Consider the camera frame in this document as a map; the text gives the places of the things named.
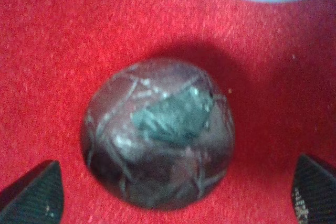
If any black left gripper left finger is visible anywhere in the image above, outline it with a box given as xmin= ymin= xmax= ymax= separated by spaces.
xmin=1 ymin=160 xmax=64 ymax=223

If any dark purple wrinkled fruit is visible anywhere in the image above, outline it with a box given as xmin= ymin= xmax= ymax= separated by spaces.
xmin=80 ymin=58 xmax=235 ymax=210

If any red tablecloth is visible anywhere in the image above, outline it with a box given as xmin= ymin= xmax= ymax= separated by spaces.
xmin=1 ymin=0 xmax=335 ymax=223

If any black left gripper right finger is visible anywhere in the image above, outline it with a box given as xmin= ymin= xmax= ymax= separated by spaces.
xmin=291 ymin=154 xmax=335 ymax=223

